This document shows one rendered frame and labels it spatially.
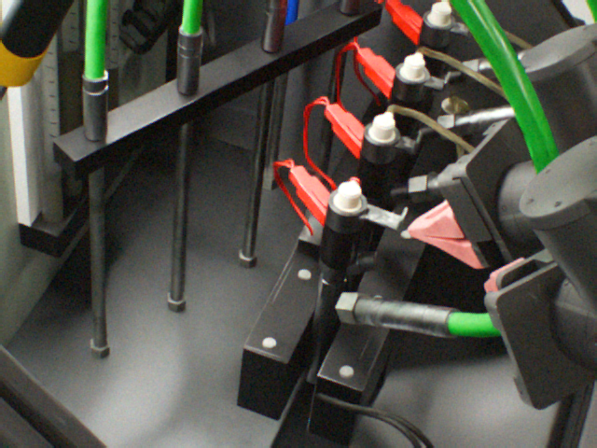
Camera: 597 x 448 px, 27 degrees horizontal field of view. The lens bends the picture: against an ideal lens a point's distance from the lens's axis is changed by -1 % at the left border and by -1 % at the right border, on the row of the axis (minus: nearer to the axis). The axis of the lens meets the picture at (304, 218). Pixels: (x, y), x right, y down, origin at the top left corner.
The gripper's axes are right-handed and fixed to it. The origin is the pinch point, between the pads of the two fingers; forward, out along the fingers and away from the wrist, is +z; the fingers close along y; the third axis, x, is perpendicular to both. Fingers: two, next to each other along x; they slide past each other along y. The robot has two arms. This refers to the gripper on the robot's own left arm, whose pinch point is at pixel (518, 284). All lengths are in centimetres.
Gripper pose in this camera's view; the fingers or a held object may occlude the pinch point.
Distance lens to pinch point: 71.3
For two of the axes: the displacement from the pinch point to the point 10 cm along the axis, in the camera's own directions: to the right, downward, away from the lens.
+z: -2.9, -1.0, 9.5
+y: -8.8, 4.2, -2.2
